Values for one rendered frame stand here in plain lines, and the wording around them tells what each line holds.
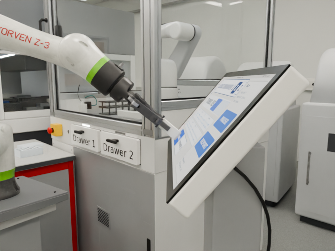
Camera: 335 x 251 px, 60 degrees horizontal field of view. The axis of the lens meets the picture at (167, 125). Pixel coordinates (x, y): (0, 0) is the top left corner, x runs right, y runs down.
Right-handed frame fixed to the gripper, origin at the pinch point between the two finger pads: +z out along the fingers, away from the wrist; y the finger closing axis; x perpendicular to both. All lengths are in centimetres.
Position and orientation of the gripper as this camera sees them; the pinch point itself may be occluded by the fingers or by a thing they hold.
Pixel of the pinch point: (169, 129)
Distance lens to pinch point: 87.2
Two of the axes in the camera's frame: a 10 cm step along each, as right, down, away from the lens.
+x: -6.4, 7.6, 1.2
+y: 0.1, -1.5, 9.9
